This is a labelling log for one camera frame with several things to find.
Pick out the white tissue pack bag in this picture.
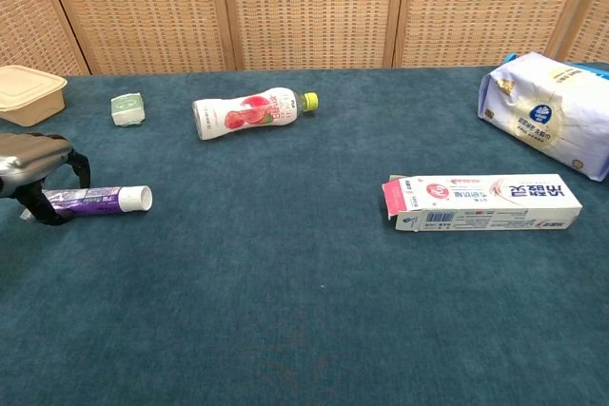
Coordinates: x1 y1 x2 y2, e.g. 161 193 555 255
477 51 609 183

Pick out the purple toothpaste tube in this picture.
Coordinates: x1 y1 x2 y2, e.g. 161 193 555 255
41 184 153 218

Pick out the white pink toothpaste box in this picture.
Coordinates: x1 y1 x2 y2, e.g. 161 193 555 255
381 173 583 233

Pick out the beige lidded food container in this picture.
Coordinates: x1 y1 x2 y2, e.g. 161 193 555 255
0 65 69 128

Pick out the teal table cloth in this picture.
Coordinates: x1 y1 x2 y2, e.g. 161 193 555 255
0 62 609 406

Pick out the peach drink bottle green cap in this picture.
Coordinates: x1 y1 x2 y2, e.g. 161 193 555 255
191 87 320 142

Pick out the small green tissue packet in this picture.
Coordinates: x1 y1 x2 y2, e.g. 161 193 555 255
110 91 146 128

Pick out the bamboo folding screen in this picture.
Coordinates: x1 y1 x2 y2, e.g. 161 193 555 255
0 0 609 77

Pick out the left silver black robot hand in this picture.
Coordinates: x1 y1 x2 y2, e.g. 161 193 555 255
0 132 91 226

